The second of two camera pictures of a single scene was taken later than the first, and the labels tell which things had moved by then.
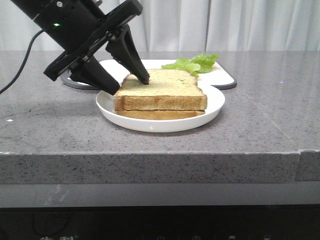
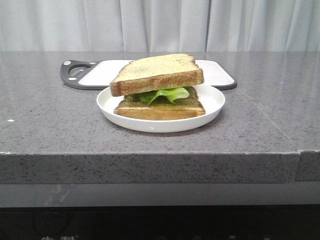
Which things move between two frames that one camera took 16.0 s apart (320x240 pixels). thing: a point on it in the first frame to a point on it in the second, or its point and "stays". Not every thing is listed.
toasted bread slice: (167, 90) to (157, 71)
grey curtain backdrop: (194, 26) stays
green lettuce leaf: (199, 64) to (172, 94)
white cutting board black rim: (221, 77) stays
